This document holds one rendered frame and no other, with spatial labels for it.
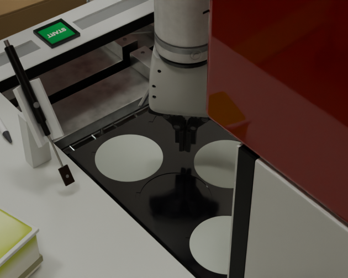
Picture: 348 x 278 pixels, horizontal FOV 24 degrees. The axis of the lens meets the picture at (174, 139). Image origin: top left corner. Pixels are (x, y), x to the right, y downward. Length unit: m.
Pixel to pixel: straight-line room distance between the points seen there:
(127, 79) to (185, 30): 0.39
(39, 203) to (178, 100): 0.23
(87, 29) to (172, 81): 0.32
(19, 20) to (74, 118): 0.29
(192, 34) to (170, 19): 0.03
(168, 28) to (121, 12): 0.39
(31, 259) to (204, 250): 0.24
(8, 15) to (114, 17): 0.22
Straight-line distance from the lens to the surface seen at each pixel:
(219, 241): 1.08
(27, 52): 1.32
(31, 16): 1.53
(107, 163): 1.19
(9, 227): 0.94
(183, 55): 1.01
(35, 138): 1.02
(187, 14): 0.97
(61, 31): 1.34
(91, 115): 1.30
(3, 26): 1.51
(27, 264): 0.95
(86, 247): 0.99
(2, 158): 1.12
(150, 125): 1.24
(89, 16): 1.39
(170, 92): 1.07
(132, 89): 1.34
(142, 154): 1.20
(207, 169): 1.17
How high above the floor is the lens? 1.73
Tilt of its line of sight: 43 degrees down
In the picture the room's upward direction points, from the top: straight up
